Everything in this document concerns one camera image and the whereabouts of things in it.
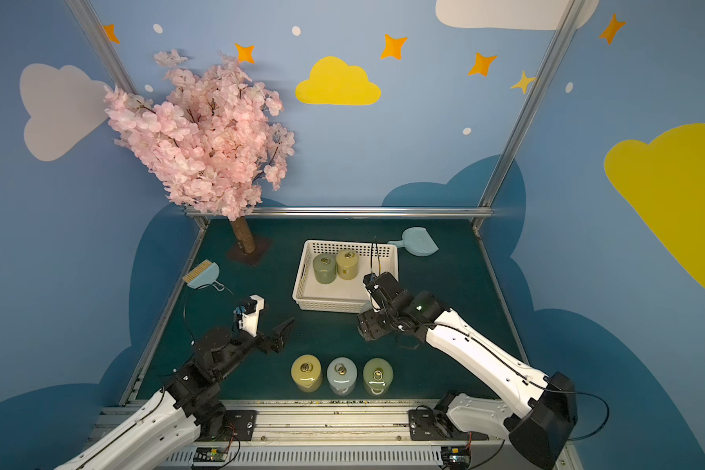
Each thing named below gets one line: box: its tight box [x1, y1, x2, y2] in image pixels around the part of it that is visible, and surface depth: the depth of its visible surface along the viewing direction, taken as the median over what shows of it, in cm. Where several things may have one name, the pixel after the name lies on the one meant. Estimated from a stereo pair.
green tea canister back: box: [313, 253, 337, 285], surface depth 101 cm
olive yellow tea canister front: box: [290, 353, 323, 393], surface depth 77 cm
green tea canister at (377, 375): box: [362, 357, 395, 397], surface depth 77 cm
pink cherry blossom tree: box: [103, 48, 296, 254], surface depth 73 cm
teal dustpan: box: [387, 227, 439, 258], surface depth 117 cm
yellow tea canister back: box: [335, 248, 360, 282], surface depth 101 cm
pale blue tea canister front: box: [327, 356, 359, 397], surface depth 78 cm
